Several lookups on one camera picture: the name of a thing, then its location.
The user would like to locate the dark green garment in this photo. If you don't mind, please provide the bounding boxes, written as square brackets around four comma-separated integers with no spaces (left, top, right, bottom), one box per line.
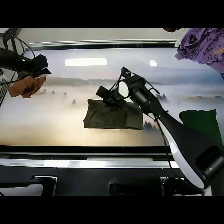
[178,108,224,148]

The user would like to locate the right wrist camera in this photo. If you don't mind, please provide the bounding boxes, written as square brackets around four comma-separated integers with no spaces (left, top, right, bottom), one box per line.
[119,66,133,81]

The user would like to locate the black cable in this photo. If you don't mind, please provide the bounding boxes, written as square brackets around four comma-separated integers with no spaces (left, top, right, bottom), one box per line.
[2,30,36,85]

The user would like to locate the olive green shirt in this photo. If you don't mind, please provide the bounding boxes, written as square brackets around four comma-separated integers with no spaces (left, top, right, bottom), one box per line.
[82,98,145,131]

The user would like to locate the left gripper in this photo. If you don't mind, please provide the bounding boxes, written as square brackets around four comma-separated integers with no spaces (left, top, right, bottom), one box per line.
[30,54,53,79]

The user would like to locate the purple printed garment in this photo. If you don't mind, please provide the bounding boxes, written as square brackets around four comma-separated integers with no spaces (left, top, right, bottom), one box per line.
[175,28,224,74]

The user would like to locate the silver frame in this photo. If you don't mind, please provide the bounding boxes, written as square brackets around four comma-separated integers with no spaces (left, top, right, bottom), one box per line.
[0,151,224,197]

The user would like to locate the brown garment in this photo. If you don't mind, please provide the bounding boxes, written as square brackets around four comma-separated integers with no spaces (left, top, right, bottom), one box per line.
[7,75,48,99]

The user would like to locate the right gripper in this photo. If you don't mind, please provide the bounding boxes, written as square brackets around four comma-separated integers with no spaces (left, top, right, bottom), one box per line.
[95,85,128,109]

